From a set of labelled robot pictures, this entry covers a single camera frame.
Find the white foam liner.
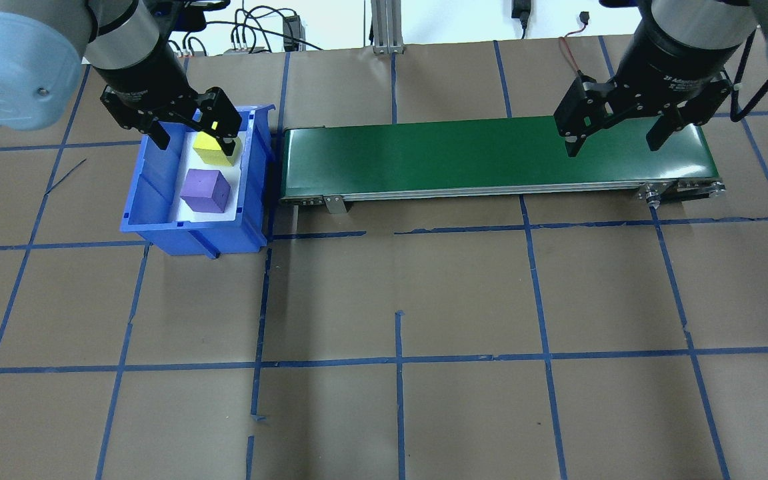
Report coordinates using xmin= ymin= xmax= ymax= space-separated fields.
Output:
xmin=169 ymin=130 xmax=249 ymax=223

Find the purple foam cube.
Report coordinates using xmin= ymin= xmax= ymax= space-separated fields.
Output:
xmin=179 ymin=168 xmax=232 ymax=215

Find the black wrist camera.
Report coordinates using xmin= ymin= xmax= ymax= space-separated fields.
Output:
xmin=151 ymin=0 xmax=231 ymax=34

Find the green belt conveyor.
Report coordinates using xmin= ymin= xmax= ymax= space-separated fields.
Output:
xmin=279 ymin=115 xmax=727 ymax=215

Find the blue plastic bin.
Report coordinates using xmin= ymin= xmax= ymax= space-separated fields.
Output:
xmin=120 ymin=105 xmax=277 ymax=259

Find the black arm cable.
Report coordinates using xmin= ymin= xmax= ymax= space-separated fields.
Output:
xmin=729 ymin=30 xmax=768 ymax=124

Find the red thin cable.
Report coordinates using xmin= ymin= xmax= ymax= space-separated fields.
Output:
xmin=559 ymin=27 xmax=588 ymax=75

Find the yellow foam cube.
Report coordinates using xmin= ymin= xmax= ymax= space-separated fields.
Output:
xmin=192 ymin=120 xmax=243 ymax=167

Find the aluminium frame post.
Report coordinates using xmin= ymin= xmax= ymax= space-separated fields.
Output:
xmin=369 ymin=0 xmax=406 ymax=55

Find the black looped cable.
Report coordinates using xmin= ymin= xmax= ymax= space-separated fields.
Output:
xmin=181 ymin=5 xmax=325 ymax=55

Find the black power adapter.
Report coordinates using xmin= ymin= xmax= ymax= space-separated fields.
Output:
xmin=282 ymin=15 xmax=303 ymax=53

